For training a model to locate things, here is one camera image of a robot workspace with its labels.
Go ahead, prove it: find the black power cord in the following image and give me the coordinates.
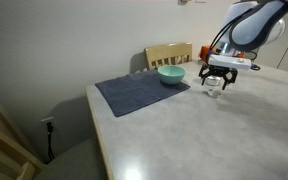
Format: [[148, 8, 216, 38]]
[[45, 121, 56, 162]]

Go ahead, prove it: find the mint green bowl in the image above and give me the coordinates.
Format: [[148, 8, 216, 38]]
[[157, 65, 186, 85]]

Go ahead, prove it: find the round silver lid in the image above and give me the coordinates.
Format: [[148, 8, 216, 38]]
[[206, 76, 221, 85]]

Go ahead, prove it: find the orange cardboard box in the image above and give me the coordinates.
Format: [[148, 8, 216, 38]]
[[199, 46, 244, 63]]

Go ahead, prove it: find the dark blue placemat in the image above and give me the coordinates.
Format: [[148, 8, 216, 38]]
[[95, 70, 190, 117]]

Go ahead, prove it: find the white wall outlet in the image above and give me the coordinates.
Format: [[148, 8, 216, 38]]
[[40, 116, 54, 129]]

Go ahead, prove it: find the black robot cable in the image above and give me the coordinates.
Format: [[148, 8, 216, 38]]
[[208, 6, 262, 72]]

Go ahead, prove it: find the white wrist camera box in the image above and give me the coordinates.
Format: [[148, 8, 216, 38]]
[[208, 54, 251, 70]]

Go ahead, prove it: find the wooden chair at table end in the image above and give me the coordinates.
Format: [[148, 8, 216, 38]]
[[0, 104, 45, 180]]

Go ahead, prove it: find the silver candle jar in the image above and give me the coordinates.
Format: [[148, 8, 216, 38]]
[[206, 86, 221, 99]]

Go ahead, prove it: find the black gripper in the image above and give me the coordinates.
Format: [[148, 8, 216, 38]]
[[198, 65, 238, 90]]

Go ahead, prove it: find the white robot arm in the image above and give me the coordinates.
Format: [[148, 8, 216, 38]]
[[199, 0, 288, 89]]

